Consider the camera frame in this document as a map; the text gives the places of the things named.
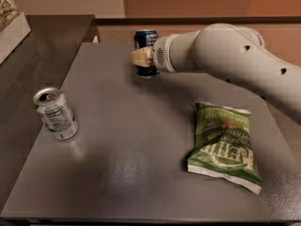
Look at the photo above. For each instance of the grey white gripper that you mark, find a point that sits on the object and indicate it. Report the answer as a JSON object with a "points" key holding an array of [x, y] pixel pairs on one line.
{"points": [[162, 55]]}

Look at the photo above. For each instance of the blue pepsi can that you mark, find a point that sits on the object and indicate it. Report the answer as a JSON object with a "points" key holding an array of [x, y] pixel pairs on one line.
{"points": [[145, 38]]}

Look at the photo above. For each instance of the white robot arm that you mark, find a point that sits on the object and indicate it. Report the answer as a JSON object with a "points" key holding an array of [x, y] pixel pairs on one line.
{"points": [[230, 53]]}

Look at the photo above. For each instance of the white green soda can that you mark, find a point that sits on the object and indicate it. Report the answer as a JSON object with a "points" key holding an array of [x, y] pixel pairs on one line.
{"points": [[56, 114]]}

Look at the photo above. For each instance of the dark side table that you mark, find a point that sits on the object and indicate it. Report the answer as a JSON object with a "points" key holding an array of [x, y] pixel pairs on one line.
{"points": [[42, 59]]}

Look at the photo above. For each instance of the green kettle chips bag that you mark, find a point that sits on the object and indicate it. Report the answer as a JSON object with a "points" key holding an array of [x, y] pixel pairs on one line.
{"points": [[222, 146]]}

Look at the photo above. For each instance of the white box with snacks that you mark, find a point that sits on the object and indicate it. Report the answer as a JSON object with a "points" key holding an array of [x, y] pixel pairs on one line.
{"points": [[13, 28]]}

